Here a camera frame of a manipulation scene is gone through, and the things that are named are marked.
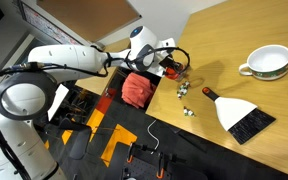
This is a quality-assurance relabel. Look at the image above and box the white cable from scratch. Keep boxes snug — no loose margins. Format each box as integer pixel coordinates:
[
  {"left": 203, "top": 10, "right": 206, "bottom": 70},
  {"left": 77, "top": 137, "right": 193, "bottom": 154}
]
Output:
[{"left": 146, "top": 119, "right": 161, "bottom": 152}]

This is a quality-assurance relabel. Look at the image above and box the brown cork board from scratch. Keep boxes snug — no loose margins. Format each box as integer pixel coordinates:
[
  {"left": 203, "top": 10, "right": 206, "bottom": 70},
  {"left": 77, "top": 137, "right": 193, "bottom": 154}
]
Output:
[{"left": 35, "top": 0, "right": 142, "bottom": 43}]

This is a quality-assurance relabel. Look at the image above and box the salmon pink cloth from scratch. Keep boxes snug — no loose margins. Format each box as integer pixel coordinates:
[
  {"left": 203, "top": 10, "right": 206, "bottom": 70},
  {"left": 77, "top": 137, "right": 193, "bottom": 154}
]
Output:
[{"left": 121, "top": 72, "right": 157, "bottom": 110}]

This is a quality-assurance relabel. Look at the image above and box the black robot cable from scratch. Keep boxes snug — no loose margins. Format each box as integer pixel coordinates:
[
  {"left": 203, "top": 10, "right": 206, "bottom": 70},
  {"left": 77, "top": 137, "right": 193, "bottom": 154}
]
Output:
[{"left": 0, "top": 45, "right": 192, "bottom": 180}]

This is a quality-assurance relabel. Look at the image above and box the framed whiteboard with writing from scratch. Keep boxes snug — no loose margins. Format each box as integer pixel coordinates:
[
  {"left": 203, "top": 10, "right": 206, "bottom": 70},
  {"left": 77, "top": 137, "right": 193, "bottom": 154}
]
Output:
[{"left": 17, "top": 0, "right": 86, "bottom": 52}]

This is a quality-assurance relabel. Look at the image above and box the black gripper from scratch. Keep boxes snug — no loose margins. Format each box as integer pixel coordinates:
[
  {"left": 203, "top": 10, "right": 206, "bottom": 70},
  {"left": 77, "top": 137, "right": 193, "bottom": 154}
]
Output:
[{"left": 158, "top": 54, "right": 187, "bottom": 74}]

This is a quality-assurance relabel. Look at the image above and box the white flat panel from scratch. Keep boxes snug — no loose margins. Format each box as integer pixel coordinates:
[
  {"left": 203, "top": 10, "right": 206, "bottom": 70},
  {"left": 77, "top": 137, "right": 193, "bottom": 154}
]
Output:
[{"left": 47, "top": 83, "right": 70, "bottom": 122}]

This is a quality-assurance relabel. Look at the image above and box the dark grey office chair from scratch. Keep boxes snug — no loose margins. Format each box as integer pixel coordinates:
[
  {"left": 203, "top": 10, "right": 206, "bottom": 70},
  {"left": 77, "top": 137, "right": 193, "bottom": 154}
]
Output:
[{"left": 58, "top": 118, "right": 94, "bottom": 161}]

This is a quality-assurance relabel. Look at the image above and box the white soup mug green band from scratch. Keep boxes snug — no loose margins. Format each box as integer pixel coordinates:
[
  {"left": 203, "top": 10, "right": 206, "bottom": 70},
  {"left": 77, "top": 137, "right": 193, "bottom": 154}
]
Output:
[{"left": 238, "top": 44, "right": 288, "bottom": 81}]

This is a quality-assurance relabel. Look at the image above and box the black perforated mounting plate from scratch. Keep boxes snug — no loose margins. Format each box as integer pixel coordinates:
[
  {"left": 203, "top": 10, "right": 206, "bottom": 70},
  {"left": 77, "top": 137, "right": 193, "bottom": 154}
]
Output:
[{"left": 120, "top": 142, "right": 209, "bottom": 180}]

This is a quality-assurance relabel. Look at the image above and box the red plastic lid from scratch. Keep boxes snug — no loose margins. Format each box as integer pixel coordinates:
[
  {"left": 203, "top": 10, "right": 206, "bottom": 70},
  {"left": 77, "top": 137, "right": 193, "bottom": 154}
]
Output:
[{"left": 164, "top": 65, "right": 185, "bottom": 81}]

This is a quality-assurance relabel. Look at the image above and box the white brush with black bristles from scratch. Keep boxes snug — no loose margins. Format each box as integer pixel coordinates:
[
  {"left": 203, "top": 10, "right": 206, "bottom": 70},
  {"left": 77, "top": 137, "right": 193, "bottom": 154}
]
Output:
[{"left": 201, "top": 86, "right": 277, "bottom": 146}]

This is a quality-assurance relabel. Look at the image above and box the black orange bar clamp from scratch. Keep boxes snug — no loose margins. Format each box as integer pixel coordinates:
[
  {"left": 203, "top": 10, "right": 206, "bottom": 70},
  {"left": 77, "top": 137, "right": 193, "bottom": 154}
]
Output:
[
  {"left": 156, "top": 151, "right": 167, "bottom": 180},
  {"left": 126, "top": 143, "right": 135, "bottom": 164}
]

